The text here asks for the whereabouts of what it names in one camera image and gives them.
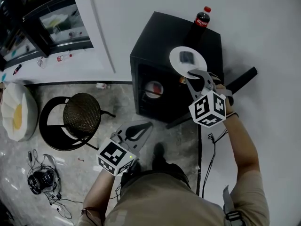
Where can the black wicker chair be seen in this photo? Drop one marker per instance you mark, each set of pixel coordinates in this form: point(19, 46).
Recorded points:
point(81, 113)

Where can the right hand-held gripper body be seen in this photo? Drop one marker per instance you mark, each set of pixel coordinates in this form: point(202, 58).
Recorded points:
point(208, 109)

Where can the person's beige shirt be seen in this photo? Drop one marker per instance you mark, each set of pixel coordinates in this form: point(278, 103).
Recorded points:
point(164, 201)

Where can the small teal object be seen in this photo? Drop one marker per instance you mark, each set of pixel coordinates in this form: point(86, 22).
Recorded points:
point(3, 77)

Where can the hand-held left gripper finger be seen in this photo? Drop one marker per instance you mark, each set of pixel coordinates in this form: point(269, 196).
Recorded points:
point(122, 128)
point(145, 140)

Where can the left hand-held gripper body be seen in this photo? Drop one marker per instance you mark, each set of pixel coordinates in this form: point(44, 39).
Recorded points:
point(115, 155)

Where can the person's black trousers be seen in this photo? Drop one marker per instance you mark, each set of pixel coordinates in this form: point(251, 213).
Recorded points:
point(174, 171)

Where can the black shoe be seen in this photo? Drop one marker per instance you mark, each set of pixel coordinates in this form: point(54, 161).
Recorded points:
point(158, 154)

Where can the red watermelon slice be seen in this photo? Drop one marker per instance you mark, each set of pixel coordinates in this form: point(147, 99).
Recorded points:
point(157, 88)

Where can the person's right hand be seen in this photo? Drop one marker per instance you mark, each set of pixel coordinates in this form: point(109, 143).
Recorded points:
point(222, 87)

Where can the orange drink bottle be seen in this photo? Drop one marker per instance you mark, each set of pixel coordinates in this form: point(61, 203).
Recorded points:
point(182, 80)

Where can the white flower-shaped cushion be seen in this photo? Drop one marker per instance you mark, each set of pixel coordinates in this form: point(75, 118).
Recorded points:
point(28, 116)

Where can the black mini fridge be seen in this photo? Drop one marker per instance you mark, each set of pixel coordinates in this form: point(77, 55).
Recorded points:
point(160, 32)

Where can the black window frame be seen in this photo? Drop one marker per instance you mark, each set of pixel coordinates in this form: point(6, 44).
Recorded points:
point(35, 32)

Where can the crumpled clear plastic bottle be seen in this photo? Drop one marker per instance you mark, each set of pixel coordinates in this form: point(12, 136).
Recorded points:
point(41, 62)

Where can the person's right forearm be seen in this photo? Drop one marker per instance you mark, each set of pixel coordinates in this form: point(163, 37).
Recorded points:
point(242, 145)

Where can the clear bottle with red label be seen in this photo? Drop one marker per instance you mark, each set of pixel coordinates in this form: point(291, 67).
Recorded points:
point(63, 58)

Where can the white power strip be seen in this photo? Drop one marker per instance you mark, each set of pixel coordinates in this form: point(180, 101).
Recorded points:
point(57, 207)

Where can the small dark bottle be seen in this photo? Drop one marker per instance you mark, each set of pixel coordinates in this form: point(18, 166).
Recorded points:
point(17, 69)

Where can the white round plate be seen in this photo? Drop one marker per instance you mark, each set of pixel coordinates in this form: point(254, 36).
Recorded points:
point(174, 60)
point(148, 94)

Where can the cola bottle with red cap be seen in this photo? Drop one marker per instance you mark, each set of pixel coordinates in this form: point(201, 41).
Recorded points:
point(202, 20)

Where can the small white and red carton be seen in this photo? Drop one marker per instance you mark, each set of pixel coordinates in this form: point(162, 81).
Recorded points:
point(101, 85)

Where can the person's left forearm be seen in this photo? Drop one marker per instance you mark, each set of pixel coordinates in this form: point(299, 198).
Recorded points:
point(98, 189)

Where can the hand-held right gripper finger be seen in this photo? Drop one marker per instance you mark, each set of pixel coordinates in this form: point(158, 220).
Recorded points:
point(207, 78)
point(194, 92)

